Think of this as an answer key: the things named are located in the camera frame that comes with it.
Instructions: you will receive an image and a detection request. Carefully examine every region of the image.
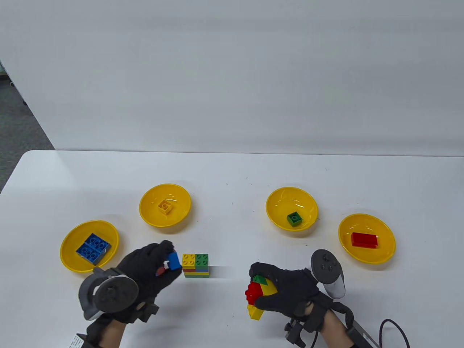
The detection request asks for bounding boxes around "person's right hand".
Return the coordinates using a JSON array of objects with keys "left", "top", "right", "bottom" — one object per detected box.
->
[{"left": 249, "top": 262, "right": 355, "bottom": 348}]

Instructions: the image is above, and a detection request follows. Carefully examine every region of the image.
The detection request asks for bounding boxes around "person's left hand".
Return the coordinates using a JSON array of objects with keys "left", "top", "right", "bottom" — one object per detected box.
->
[{"left": 86, "top": 240, "right": 183, "bottom": 345}]

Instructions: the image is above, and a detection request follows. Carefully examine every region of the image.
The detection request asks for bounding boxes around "stepped toy brick stack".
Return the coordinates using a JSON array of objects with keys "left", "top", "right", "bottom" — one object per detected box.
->
[{"left": 245, "top": 275, "right": 278, "bottom": 321}]

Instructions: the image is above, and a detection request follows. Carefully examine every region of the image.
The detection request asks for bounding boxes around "grey hand controller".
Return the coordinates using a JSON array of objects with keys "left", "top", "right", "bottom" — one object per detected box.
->
[
  {"left": 78, "top": 267, "right": 140, "bottom": 321},
  {"left": 311, "top": 249, "right": 346, "bottom": 299}
]

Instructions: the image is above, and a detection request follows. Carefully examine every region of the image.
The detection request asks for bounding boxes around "cube shaped toy brick stack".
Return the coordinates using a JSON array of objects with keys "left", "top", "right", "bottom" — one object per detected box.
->
[{"left": 182, "top": 253, "right": 210, "bottom": 278}]

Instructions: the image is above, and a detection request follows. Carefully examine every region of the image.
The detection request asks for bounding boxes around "blue long toy brick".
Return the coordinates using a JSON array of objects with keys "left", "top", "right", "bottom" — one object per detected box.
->
[
  {"left": 85, "top": 233, "right": 112, "bottom": 254},
  {"left": 76, "top": 242, "right": 104, "bottom": 266}
]

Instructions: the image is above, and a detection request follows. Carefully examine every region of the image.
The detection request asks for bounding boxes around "red long toy brick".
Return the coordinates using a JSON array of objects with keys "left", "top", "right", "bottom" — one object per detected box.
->
[{"left": 351, "top": 232, "right": 379, "bottom": 249}]

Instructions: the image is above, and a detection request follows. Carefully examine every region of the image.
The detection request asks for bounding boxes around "person's right forearm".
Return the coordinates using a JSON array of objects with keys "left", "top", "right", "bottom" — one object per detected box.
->
[{"left": 321, "top": 311, "right": 354, "bottom": 348}]

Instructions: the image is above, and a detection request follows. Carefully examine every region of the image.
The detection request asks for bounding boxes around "person's left forearm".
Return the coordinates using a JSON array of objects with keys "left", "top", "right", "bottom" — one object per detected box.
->
[{"left": 98, "top": 319, "right": 127, "bottom": 348}]

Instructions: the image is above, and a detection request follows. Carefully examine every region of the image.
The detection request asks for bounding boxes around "yellow plastic bowl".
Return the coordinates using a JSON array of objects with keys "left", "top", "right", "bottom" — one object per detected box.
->
[
  {"left": 339, "top": 213, "right": 397, "bottom": 264},
  {"left": 60, "top": 219, "right": 120, "bottom": 273},
  {"left": 139, "top": 183, "right": 192, "bottom": 228},
  {"left": 266, "top": 187, "right": 319, "bottom": 232}
]

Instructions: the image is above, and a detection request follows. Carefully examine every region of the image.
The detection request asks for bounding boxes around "grey right wrist camera unit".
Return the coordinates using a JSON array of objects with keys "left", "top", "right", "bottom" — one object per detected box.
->
[{"left": 346, "top": 318, "right": 380, "bottom": 348}]

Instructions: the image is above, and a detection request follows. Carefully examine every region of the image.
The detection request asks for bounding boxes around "black braided cable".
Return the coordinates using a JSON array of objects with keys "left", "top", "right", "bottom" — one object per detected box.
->
[{"left": 379, "top": 318, "right": 411, "bottom": 348}]

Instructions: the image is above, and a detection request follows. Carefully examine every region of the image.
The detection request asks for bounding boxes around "black left wrist camera unit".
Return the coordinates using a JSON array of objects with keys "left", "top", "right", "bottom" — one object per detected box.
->
[{"left": 68, "top": 333, "right": 95, "bottom": 348}]

